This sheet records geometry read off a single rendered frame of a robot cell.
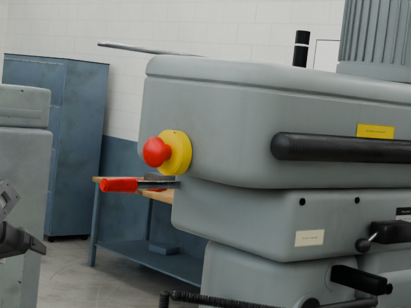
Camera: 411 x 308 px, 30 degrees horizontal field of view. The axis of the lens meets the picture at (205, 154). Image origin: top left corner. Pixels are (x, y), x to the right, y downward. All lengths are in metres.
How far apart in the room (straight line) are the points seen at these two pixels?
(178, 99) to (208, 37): 6.58
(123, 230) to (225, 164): 7.57
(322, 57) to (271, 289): 5.55
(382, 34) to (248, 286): 0.46
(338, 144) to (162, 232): 7.03
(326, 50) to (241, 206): 5.54
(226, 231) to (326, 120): 0.21
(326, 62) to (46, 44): 4.54
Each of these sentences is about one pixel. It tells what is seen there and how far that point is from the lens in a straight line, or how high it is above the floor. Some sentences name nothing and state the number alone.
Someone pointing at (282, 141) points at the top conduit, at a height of 1.80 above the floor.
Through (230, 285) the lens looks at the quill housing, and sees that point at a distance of 1.14.
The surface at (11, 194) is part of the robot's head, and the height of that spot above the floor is 1.67.
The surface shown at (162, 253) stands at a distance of 7.42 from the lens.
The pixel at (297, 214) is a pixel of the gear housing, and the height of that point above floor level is 1.70.
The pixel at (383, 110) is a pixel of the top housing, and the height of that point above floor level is 1.85.
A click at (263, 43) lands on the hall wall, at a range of 7.05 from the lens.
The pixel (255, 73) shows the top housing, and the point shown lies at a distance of 0.95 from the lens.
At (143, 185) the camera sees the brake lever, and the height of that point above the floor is 1.70.
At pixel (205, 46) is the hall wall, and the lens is 7.61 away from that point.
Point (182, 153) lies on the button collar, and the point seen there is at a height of 1.76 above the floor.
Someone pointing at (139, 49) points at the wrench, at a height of 1.89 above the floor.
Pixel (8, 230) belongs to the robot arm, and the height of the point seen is 1.51.
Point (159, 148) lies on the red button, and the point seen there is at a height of 1.77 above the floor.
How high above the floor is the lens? 1.85
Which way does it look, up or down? 5 degrees down
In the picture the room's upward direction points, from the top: 6 degrees clockwise
